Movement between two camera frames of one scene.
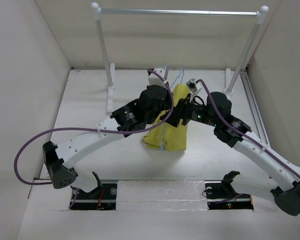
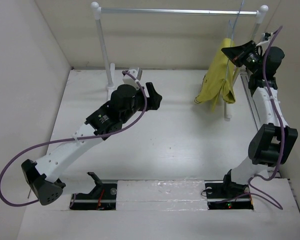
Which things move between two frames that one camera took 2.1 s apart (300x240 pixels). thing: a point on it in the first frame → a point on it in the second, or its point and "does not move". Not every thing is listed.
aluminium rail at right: (255, 110) does not move
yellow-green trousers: (175, 138) → (218, 80)
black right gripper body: (190, 111) → (247, 56)
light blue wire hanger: (182, 73) → (232, 23)
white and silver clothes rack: (230, 84) does not move
